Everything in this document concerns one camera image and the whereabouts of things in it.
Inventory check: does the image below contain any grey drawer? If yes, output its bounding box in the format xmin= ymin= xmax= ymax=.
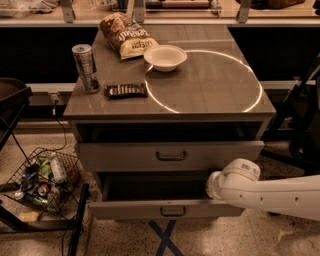
xmin=90 ymin=171 xmax=243 ymax=220
xmin=75 ymin=141 xmax=264 ymax=172

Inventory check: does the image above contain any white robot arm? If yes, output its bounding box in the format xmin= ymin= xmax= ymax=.
xmin=206 ymin=158 xmax=320 ymax=221

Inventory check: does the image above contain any grey drawer cabinet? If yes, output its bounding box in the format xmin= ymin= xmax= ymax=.
xmin=63 ymin=23 xmax=277 ymax=222

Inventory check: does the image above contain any dark snack bar packet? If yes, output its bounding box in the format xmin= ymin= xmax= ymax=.
xmin=106 ymin=83 xmax=148 ymax=99

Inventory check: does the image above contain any white bowl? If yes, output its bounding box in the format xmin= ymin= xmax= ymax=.
xmin=144 ymin=45 xmax=187 ymax=73

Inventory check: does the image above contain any chips bag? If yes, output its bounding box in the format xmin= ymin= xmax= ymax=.
xmin=99 ymin=12 xmax=158 ymax=59

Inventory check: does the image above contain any silver drink can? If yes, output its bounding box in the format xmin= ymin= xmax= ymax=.
xmin=72 ymin=44 xmax=100 ymax=93

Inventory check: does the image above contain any clear plastic bottle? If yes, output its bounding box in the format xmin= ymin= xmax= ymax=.
xmin=50 ymin=152 xmax=67 ymax=184

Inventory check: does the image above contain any red white can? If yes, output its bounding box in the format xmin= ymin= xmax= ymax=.
xmin=37 ymin=183 xmax=51 ymax=197

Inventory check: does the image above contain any black office chair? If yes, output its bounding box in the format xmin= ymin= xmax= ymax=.
xmin=261 ymin=53 xmax=320 ymax=175

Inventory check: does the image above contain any black cart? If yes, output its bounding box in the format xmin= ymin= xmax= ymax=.
xmin=0 ymin=77 xmax=91 ymax=256

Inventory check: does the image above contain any long background counter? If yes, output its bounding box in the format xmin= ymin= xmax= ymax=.
xmin=0 ymin=0 xmax=320 ymax=27

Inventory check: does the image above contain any black power cable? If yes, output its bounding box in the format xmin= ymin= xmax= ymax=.
xmin=39 ymin=98 xmax=68 ymax=153

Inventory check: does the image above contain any wire basket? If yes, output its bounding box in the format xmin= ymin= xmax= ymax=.
xmin=1 ymin=148 xmax=81 ymax=212

